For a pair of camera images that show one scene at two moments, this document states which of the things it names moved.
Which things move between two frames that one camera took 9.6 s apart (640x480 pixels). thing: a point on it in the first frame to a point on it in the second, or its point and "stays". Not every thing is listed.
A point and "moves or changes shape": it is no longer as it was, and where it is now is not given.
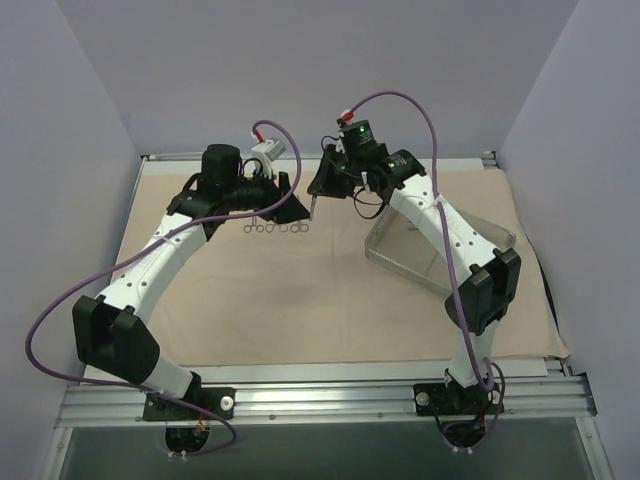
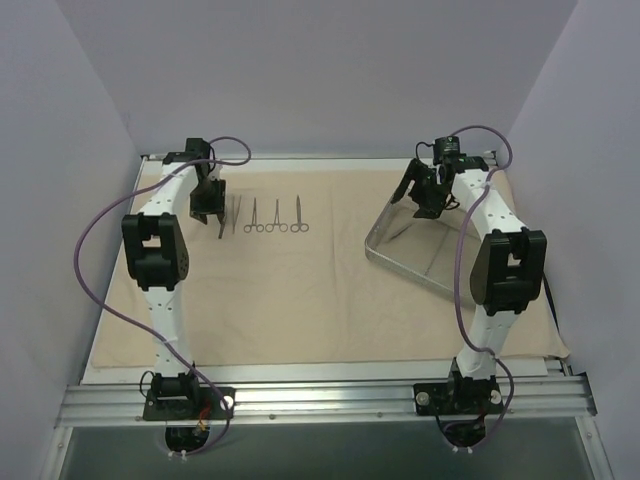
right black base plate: [432, 399] stays
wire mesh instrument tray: [395, 243] stays
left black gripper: [279, 196] to [206, 213]
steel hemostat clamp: [282, 228] stays
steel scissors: [297, 228] stays
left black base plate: [202, 404] stays
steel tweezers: [313, 203] moves or changes shape
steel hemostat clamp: [259, 228] stays
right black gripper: [327, 175] to [417, 182]
